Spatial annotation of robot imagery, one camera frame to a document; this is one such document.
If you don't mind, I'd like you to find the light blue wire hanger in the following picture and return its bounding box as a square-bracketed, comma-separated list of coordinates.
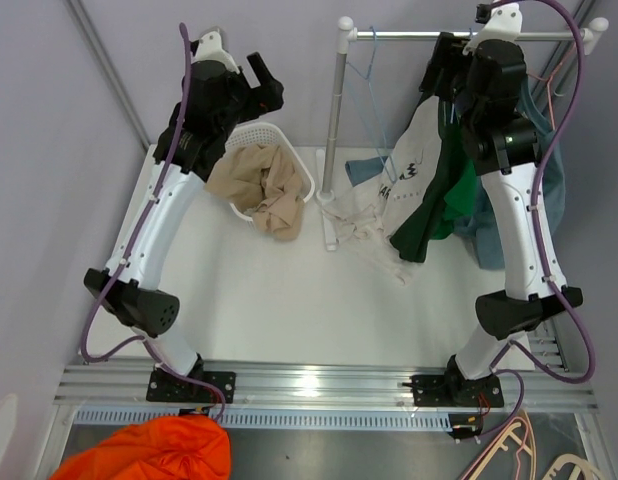
[344, 26, 398, 184]

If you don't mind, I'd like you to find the beige t shirt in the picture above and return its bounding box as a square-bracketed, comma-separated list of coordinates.
[205, 144, 305, 241]

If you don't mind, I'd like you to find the bright green t shirt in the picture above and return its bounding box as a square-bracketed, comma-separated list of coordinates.
[431, 124, 483, 240]

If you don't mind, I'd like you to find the dark green white t shirt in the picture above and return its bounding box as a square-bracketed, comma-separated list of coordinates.
[323, 93, 451, 285]

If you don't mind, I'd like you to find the blue grey t shirt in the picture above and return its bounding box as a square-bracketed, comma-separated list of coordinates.
[344, 74, 566, 271]

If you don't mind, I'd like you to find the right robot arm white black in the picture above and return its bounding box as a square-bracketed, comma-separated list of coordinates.
[421, 32, 583, 405]

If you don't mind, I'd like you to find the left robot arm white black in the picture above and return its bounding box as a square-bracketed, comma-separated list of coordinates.
[84, 52, 284, 401]

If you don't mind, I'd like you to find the white plastic basket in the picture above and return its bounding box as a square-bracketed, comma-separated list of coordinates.
[225, 121, 315, 204]

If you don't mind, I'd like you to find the metal clothes rack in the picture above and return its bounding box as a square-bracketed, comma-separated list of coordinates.
[316, 16, 610, 251]

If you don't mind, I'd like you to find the orange cloth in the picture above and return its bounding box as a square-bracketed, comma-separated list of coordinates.
[51, 415, 232, 479]

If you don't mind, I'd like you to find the pile of spare hangers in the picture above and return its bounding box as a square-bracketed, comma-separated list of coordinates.
[460, 411, 608, 479]

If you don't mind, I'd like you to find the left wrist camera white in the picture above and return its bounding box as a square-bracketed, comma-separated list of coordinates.
[192, 27, 239, 73]

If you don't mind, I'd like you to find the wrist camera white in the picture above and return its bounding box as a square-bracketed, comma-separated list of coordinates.
[192, 27, 239, 73]
[463, 2, 523, 56]

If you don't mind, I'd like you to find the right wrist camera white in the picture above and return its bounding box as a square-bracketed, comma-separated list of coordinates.
[463, 2, 523, 56]

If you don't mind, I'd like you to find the pink wire hanger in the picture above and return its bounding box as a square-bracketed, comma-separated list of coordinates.
[527, 42, 577, 130]

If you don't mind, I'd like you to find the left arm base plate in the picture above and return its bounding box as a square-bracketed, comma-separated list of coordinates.
[145, 369, 236, 404]

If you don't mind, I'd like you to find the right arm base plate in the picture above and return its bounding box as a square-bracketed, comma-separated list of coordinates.
[401, 374, 504, 408]

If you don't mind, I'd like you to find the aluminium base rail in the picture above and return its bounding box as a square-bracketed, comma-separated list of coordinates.
[54, 359, 597, 432]

